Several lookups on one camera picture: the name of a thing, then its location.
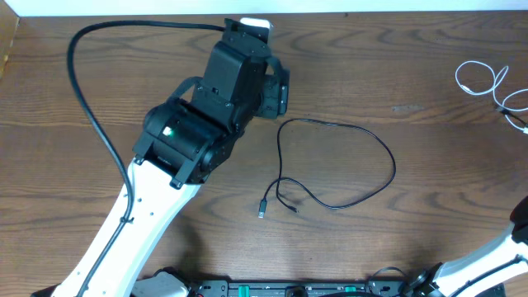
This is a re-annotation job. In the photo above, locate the black usb cable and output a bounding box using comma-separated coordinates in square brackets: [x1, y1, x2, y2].
[257, 117, 398, 219]

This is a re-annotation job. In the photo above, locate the white usb cable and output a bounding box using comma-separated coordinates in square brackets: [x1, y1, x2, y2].
[455, 60, 528, 135]

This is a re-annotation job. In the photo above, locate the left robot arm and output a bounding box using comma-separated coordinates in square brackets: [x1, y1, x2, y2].
[41, 17, 290, 296]

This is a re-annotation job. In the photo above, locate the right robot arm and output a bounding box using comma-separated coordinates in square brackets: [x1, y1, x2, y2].
[403, 200, 527, 296]

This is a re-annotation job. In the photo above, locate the left camera cable black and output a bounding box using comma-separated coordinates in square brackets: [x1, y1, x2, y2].
[67, 20, 225, 296]

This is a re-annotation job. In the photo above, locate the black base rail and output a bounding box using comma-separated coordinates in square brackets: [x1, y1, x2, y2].
[131, 267, 507, 297]

